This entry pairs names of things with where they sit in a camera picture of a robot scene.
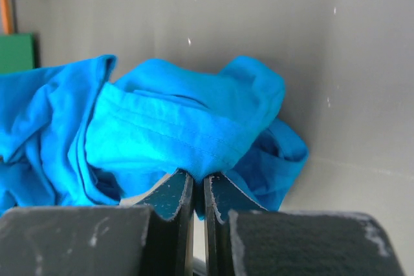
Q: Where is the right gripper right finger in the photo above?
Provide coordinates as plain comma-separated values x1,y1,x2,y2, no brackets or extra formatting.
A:
203,173,404,275

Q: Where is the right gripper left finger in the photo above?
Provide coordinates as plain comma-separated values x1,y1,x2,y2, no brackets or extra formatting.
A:
1,171,194,275

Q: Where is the blue t-shirt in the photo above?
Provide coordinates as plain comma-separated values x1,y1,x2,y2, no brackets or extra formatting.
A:
1,55,309,211

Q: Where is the wooden book rack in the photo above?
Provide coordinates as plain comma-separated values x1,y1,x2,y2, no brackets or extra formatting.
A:
1,0,14,35

